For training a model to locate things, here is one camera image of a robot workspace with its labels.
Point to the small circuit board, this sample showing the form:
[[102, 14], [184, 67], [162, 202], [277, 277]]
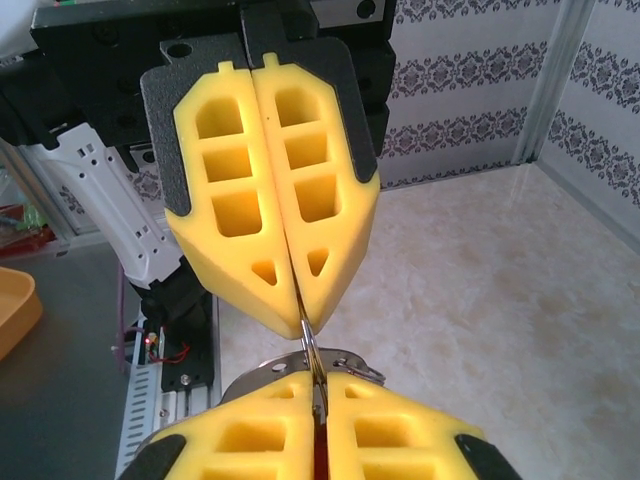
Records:
[[152, 345]]

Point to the red key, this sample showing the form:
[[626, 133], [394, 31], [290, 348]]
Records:
[[320, 450]]

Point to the metal scissors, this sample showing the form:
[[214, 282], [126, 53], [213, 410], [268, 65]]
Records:
[[265, 372]]

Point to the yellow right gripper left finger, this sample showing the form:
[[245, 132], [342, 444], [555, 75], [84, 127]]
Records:
[[200, 450]]

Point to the red container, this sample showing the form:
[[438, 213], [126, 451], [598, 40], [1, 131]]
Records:
[[25, 242]]

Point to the aluminium frame post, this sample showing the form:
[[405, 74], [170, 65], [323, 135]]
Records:
[[555, 75]]

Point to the orange plastic tray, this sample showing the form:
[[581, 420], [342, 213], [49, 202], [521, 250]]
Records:
[[15, 310]]

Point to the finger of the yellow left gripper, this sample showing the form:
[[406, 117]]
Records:
[[200, 240], [345, 210]]

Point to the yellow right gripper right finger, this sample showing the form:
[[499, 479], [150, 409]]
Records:
[[430, 440]]

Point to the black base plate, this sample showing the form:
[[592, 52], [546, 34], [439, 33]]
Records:
[[190, 370]]

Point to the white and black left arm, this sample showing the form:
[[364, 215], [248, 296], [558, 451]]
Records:
[[110, 200]]

